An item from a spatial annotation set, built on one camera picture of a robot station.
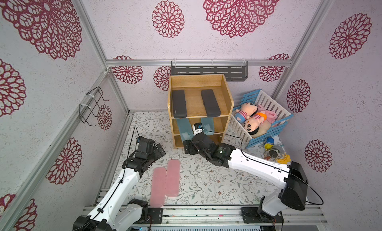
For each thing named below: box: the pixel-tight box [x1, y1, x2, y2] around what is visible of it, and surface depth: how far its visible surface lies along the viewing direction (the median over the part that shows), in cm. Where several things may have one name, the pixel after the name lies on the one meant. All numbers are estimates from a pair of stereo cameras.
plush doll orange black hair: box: [243, 112, 268, 135], surface depth 97 cm
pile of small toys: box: [263, 137, 292, 165], surface depth 95 cm
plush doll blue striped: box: [234, 102, 258, 124], surface depth 105 cm
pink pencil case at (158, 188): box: [149, 167, 167, 208], surface depth 84 cm
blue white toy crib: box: [228, 89, 294, 149], surface depth 102 cm
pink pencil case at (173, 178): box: [165, 159, 181, 198], surface depth 89 cm
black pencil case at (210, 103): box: [200, 89, 221, 118], surface depth 81 cm
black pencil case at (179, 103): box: [171, 90, 188, 119], surface depth 84 cm
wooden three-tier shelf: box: [167, 73, 234, 149], surface depth 87 cm
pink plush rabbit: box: [257, 103, 278, 125], surface depth 102 cm
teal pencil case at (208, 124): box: [200, 116, 215, 136], surface depth 89 cm
